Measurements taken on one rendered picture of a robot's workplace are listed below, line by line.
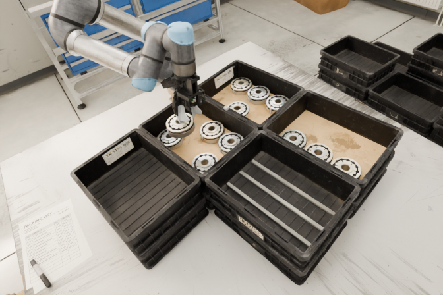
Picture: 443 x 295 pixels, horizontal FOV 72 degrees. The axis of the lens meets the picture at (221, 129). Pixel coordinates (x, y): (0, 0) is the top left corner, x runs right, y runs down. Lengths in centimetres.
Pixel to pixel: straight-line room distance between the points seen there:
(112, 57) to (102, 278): 75
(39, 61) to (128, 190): 286
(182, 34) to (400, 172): 99
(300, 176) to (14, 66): 331
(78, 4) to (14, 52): 263
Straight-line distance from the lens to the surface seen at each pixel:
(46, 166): 169
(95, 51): 114
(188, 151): 125
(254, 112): 137
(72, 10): 125
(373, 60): 237
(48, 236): 143
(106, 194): 125
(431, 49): 260
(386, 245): 122
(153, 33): 101
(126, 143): 128
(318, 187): 113
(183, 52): 94
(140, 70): 102
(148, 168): 125
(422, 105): 227
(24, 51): 384
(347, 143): 127
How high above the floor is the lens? 175
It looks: 45 degrees down
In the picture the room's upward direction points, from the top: 10 degrees counter-clockwise
